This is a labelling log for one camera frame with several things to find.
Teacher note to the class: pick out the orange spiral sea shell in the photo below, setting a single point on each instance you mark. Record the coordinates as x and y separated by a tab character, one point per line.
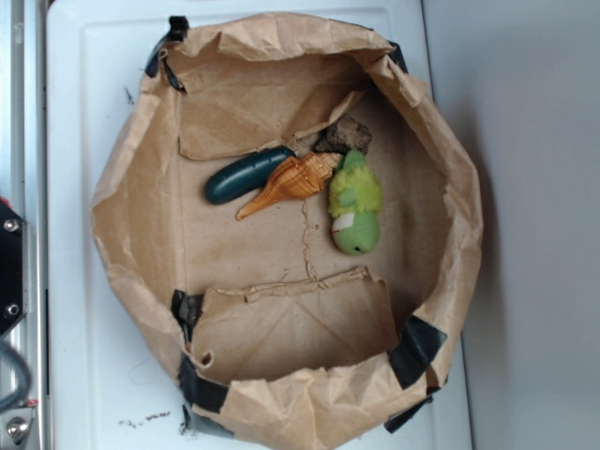
296	178

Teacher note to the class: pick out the green plush toy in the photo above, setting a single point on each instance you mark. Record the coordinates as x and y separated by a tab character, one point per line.
355	201

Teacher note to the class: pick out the dark green toy cucumber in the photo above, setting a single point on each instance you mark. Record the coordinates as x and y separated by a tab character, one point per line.
244	175

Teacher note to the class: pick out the brown rock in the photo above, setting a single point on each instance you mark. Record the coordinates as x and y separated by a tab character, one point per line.
344	135

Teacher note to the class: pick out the brown paper bag bin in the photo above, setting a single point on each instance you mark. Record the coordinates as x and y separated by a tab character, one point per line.
274	335

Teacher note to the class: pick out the white tray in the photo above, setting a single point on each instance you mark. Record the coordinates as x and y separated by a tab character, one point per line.
107	391

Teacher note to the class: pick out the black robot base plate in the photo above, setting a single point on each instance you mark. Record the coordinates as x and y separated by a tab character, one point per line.
13	268

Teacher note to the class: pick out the metal frame rail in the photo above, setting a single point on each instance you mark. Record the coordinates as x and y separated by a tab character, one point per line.
25	406

